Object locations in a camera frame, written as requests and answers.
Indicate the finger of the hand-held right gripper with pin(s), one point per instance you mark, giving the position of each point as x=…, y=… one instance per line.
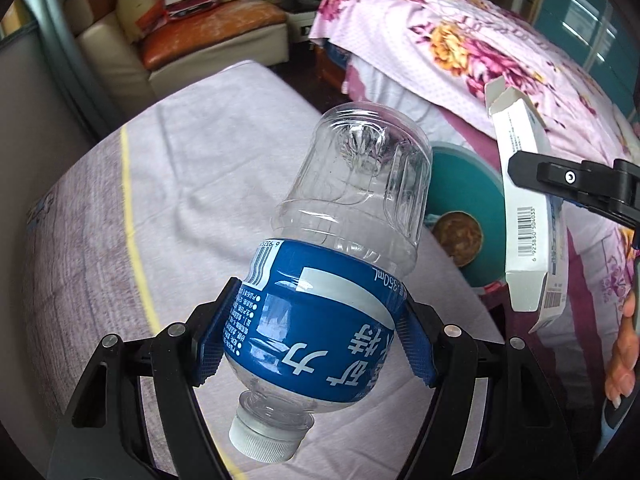
x=570, y=177

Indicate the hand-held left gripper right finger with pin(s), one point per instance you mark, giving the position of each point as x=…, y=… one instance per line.
x=415, y=355

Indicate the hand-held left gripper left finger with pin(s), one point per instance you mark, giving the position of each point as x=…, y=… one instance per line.
x=212, y=355

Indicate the grey white packet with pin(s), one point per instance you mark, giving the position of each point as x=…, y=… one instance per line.
x=520, y=220

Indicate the teal plastic trash bin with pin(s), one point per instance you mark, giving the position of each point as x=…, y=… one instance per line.
x=480, y=195

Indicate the clear plastic bottle blue label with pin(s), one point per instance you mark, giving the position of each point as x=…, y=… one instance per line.
x=325, y=320

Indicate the person's right hand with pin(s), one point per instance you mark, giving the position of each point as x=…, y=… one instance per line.
x=622, y=360

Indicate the pink striped bed sheet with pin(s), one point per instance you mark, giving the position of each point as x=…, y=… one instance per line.
x=585, y=310

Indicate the pink floral blanket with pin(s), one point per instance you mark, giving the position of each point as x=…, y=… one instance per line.
x=475, y=45

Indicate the cream and orange sofa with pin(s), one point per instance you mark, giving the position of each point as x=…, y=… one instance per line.
x=215, y=45

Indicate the white low cabinet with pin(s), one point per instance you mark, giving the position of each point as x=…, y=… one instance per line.
x=300, y=25

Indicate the cream printed pillow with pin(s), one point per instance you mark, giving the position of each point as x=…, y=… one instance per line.
x=140, y=5

